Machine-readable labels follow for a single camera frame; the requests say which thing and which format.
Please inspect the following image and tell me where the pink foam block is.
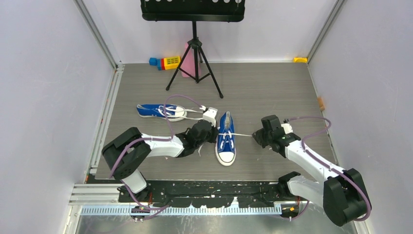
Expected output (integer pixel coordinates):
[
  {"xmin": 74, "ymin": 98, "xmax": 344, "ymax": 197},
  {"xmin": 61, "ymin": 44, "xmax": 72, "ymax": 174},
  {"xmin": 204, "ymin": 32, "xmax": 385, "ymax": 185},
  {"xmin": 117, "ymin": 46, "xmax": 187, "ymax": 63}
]
[{"xmin": 181, "ymin": 44, "xmax": 195, "ymax": 77}]

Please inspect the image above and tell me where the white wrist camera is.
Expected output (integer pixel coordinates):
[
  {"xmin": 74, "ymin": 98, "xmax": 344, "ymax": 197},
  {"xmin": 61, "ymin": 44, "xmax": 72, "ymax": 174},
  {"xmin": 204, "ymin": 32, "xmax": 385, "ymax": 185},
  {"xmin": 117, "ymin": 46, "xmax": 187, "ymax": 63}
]
[
  {"xmin": 200, "ymin": 105, "xmax": 218, "ymax": 127},
  {"xmin": 281, "ymin": 121, "xmax": 293, "ymax": 134}
]

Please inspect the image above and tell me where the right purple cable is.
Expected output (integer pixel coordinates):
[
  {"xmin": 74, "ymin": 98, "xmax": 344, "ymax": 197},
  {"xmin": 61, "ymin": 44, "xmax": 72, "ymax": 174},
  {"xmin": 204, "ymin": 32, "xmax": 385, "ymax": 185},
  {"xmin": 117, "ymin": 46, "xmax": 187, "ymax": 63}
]
[{"xmin": 283, "ymin": 116, "xmax": 372, "ymax": 222}]

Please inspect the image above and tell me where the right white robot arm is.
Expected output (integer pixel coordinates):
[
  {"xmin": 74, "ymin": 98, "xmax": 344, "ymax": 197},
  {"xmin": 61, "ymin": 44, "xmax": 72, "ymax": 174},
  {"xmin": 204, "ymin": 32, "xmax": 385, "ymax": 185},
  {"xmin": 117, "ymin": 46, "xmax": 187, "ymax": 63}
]
[{"xmin": 252, "ymin": 115, "xmax": 372, "ymax": 227}]

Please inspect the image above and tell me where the black music stand tripod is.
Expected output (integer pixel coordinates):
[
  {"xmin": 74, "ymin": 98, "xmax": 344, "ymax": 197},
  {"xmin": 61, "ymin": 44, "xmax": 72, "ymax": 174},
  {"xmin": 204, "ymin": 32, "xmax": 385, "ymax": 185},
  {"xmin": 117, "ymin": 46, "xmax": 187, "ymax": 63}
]
[{"xmin": 141, "ymin": 0, "xmax": 245, "ymax": 98}]

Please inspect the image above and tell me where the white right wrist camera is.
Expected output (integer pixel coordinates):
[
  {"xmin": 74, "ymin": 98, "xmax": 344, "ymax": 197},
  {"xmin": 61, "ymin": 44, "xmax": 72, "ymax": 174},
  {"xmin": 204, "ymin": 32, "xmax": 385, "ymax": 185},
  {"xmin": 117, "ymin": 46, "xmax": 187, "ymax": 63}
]
[{"xmin": 281, "ymin": 121, "xmax": 293, "ymax": 134}]

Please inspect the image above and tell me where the aluminium frame rail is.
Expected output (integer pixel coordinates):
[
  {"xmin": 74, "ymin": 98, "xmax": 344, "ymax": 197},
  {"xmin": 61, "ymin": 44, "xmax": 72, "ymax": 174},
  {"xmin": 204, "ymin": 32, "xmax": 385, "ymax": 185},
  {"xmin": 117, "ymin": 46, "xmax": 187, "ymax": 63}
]
[{"xmin": 69, "ymin": 184, "xmax": 122, "ymax": 205}]

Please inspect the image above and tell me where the colourful toy block phone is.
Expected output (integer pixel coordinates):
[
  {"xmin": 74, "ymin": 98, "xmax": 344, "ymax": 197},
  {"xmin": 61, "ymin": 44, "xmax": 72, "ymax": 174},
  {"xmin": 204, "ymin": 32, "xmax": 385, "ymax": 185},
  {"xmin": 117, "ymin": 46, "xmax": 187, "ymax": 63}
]
[{"xmin": 149, "ymin": 56, "xmax": 181, "ymax": 71}]

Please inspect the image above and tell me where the purple cable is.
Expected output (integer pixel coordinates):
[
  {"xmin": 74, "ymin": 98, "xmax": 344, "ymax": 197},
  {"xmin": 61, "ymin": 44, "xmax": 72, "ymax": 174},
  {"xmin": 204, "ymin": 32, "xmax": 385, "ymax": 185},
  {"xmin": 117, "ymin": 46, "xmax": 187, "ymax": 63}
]
[
  {"xmin": 283, "ymin": 116, "xmax": 372, "ymax": 222},
  {"xmin": 109, "ymin": 94, "xmax": 209, "ymax": 211}
]

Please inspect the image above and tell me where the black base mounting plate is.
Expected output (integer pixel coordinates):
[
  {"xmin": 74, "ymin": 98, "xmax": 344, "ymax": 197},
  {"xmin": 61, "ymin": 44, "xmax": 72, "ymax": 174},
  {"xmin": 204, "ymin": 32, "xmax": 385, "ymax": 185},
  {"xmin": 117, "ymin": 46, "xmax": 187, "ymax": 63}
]
[{"xmin": 117, "ymin": 180, "xmax": 298, "ymax": 208}]

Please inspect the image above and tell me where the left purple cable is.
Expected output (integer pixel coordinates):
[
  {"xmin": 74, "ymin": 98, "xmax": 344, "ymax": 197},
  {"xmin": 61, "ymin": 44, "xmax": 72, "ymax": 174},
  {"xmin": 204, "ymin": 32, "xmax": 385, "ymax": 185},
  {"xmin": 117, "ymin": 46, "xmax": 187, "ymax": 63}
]
[{"xmin": 109, "ymin": 94, "xmax": 209, "ymax": 211}]

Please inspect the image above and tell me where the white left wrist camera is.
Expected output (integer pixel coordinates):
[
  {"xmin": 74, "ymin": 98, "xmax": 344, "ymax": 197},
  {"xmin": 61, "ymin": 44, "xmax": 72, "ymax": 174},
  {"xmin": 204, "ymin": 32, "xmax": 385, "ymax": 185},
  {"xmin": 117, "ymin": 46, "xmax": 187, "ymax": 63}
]
[{"xmin": 200, "ymin": 105, "xmax": 218, "ymax": 127}]

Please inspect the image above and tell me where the blue sneaker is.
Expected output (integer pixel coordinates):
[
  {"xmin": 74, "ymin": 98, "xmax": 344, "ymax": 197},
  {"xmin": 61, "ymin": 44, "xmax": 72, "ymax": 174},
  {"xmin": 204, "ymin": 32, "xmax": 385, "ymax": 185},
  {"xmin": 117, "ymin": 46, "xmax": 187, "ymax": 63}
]
[
  {"xmin": 215, "ymin": 111, "xmax": 251, "ymax": 166},
  {"xmin": 136, "ymin": 104, "xmax": 203, "ymax": 122}
]

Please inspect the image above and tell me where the yellow corner block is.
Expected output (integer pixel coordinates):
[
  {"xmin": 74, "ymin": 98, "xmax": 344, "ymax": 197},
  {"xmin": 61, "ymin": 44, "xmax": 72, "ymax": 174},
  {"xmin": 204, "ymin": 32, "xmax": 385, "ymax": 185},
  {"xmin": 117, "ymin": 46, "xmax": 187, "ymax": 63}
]
[{"xmin": 293, "ymin": 57, "xmax": 308, "ymax": 63}]

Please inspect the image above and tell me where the small wooden block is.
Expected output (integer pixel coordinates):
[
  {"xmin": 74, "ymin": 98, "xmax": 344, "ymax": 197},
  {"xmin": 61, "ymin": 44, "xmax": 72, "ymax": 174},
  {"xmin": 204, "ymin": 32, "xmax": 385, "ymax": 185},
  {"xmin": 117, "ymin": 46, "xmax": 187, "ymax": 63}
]
[{"xmin": 317, "ymin": 97, "xmax": 325, "ymax": 111}]

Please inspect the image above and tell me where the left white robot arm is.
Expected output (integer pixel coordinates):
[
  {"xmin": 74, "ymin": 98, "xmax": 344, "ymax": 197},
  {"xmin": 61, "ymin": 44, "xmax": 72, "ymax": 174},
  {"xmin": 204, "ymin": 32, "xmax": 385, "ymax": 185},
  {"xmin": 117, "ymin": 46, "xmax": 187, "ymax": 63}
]
[{"xmin": 102, "ymin": 120, "xmax": 219, "ymax": 202}]

